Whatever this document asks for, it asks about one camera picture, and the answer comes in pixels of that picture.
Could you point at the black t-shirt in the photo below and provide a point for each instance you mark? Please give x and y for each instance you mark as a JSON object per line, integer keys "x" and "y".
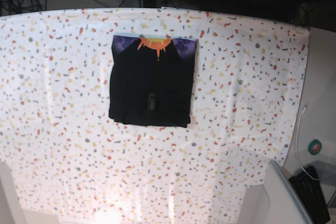
{"x": 151, "y": 81}

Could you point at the terrazzo pattern table cloth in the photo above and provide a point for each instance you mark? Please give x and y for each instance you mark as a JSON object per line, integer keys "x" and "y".
{"x": 68, "y": 158}

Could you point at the green tape roll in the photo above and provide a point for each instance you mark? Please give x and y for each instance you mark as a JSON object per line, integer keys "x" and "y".
{"x": 314, "y": 147}

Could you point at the grey laptop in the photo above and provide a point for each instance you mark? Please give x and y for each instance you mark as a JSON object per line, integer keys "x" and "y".
{"x": 284, "y": 204}

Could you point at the black keyboard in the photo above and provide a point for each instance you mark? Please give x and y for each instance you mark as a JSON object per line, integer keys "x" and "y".
{"x": 310, "y": 193}

